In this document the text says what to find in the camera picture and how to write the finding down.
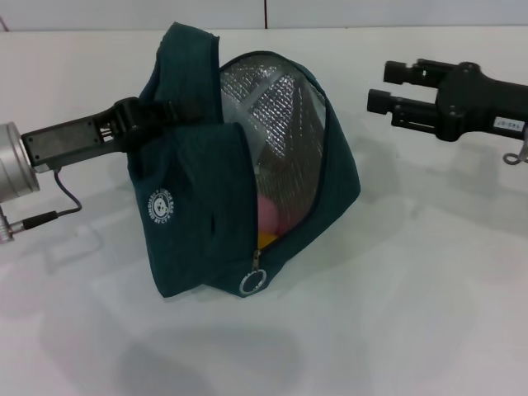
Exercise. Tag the pink peach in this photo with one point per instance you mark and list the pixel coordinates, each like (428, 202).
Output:
(270, 214)

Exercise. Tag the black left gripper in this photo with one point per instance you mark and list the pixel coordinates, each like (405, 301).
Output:
(66, 142)

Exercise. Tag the black vertical wall strip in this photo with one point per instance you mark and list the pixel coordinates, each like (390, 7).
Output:
(267, 13)

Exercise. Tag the dark teal insulated lunch bag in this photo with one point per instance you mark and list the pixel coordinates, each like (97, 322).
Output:
(185, 231)

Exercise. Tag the yellow banana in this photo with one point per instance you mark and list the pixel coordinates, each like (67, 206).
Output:
(267, 241)

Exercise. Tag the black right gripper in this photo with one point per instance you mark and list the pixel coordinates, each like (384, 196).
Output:
(478, 103)

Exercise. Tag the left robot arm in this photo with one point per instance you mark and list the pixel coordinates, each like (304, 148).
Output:
(14, 161)

